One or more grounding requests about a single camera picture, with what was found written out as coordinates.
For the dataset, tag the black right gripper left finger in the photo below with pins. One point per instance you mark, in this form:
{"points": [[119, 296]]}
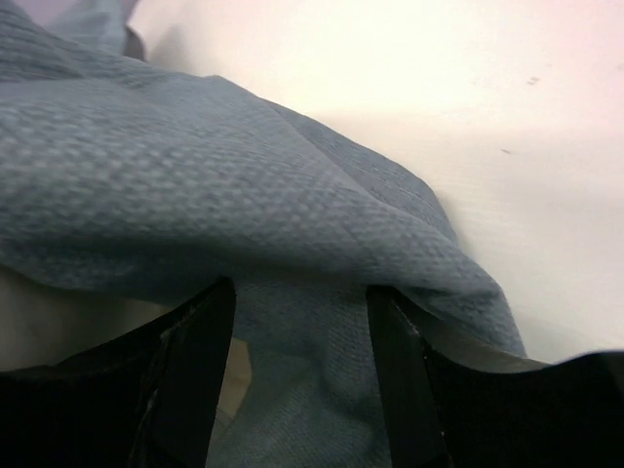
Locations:
{"points": [[144, 399]]}

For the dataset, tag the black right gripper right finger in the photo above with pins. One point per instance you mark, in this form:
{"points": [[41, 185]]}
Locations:
{"points": [[450, 400]]}

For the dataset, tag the white pillow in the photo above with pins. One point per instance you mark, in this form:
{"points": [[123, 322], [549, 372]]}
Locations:
{"points": [[41, 325]]}

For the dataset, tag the blue-grey fabric pillowcase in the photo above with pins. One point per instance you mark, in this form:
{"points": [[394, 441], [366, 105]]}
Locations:
{"points": [[122, 178]]}

